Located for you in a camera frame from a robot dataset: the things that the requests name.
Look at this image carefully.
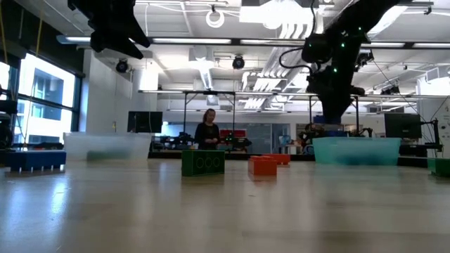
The black equipment stand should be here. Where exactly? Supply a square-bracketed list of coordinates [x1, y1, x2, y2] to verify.
[400, 118, 444, 157]

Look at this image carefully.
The clear plastic bin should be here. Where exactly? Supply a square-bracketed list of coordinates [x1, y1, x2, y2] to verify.
[63, 131, 154, 162]

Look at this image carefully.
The red box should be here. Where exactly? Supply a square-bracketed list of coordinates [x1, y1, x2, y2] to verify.
[220, 129, 248, 138]

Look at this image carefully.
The green toy brick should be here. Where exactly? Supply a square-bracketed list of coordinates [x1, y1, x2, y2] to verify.
[427, 157, 450, 178]
[181, 150, 226, 177]

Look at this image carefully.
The large window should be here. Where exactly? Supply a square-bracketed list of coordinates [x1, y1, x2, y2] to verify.
[0, 52, 84, 145]

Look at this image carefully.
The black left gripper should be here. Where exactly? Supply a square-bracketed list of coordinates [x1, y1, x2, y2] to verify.
[68, 0, 152, 60]

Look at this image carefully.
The red toy brick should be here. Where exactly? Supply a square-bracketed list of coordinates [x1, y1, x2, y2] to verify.
[263, 153, 292, 167]
[247, 155, 278, 176]

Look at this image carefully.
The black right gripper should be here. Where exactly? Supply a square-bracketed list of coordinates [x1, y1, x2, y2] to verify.
[307, 67, 366, 124]

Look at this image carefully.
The black aluminium table frame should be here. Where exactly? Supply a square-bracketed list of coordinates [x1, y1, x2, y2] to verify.
[147, 150, 450, 168]

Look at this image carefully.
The teal plastic bin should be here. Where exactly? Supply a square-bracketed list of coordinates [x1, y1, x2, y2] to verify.
[311, 136, 402, 167]

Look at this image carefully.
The long ceiling light strip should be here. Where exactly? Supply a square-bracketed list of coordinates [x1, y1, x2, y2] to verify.
[151, 37, 232, 45]

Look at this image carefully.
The person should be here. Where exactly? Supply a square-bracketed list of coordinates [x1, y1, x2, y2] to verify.
[194, 108, 221, 151]

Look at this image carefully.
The black monitor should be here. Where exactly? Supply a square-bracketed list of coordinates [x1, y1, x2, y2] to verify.
[127, 110, 164, 134]
[383, 112, 423, 140]

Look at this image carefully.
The white cable coil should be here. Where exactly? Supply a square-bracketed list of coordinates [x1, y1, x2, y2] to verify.
[205, 8, 226, 29]

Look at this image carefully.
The black metal rig frame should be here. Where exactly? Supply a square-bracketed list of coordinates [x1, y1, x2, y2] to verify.
[182, 90, 236, 134]

